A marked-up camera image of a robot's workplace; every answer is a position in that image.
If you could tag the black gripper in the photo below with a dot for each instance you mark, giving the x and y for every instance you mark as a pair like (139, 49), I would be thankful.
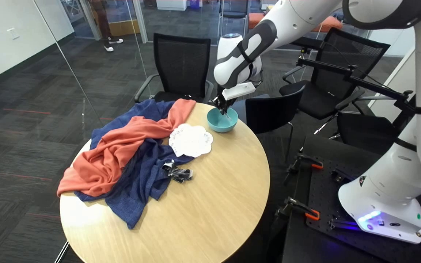
(223, 102)

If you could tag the clear pen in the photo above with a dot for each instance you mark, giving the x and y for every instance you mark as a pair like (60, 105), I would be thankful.
(228, 117)

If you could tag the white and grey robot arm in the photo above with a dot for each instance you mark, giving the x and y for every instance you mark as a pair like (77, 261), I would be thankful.
(397, 175)

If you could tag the blue bowl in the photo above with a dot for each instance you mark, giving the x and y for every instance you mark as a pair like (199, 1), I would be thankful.
(219, 125)

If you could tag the dark blue chair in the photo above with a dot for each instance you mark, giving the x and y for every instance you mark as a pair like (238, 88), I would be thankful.
(269, 109)

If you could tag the white paper doily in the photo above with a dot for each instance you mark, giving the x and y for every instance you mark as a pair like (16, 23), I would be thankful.
(190, 141)

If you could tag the black mesh office chair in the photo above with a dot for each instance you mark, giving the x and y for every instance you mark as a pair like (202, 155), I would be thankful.
(342, 62)
(181, 65)

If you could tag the crumpled black silver wrapper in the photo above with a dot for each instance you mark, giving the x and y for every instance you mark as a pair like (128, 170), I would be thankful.
(179, 172)

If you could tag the black and orange clamp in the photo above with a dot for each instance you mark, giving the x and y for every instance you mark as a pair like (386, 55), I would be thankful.
(300, 210)
(305, 160)

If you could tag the orange cloth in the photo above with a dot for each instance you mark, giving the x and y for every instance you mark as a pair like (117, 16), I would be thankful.
(122, 146)

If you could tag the white cabinet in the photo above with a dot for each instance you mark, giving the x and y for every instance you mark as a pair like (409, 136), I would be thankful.
(171, 4)

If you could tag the dark blue cloth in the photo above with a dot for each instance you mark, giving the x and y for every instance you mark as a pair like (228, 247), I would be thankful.
(141, 182)

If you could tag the orange sofa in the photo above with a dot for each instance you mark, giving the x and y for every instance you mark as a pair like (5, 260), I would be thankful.
(327, 23)

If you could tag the person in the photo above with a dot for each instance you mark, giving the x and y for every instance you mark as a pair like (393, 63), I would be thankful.
(104, 25)

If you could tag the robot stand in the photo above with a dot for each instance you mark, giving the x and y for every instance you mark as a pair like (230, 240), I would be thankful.
(316, 241)

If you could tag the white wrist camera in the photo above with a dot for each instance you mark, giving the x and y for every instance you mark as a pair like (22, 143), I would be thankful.
(239, 90)

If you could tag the white wall switch plate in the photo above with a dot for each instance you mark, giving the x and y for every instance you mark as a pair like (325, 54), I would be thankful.
(13, 33)

